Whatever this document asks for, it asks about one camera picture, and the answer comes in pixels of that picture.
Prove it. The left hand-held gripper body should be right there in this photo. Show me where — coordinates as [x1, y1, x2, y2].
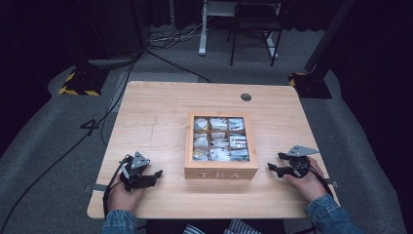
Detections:
[119, 151, 152, 193]

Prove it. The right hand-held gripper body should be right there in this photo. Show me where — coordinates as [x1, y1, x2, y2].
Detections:
[285, 144, 320, 179]

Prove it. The wooden tea box glass lid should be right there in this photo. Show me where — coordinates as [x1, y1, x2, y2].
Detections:
[183, 111, 260, 180]

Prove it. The person's left hand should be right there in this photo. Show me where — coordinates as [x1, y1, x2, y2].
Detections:
[107, 175, 146, 215]

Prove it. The person's right hand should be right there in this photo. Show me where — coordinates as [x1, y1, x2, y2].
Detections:
[282, 156, 328, 204]

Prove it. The group of tea bags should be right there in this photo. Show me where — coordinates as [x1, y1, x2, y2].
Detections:
[192, 116, 251, 163]

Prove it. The black yellow striped stand base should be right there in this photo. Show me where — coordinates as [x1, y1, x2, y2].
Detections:
[57, 66, 110, 98]
[287, 71, 333, 99]

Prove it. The person's striped clothing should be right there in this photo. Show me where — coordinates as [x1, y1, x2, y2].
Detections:
[182, 218, 263, 234]

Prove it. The black metal pole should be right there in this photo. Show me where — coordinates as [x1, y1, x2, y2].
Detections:
[303, 0, 358, 73]

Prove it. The black chair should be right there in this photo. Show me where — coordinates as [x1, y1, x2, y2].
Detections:
[225, 0, 284, 67]

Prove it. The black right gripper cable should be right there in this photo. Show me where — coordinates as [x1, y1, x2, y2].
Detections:
[308, 164, 335, 197]

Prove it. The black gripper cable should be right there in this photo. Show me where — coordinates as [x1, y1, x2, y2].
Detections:
[102, 158, 131, 218]
[308, 164, 335, 197]

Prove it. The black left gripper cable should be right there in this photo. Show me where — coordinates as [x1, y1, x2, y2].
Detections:
[102, 158, 131, 218]

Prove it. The long black floor cable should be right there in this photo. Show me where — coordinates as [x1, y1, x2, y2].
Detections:
[0, 52, 144, 233]

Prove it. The bundle of floor cables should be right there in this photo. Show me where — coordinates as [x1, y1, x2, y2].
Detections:
[145, 16, 215, 52]

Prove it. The white desk frame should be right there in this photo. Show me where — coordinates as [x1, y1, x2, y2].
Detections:
[198, 0, 282, 59]

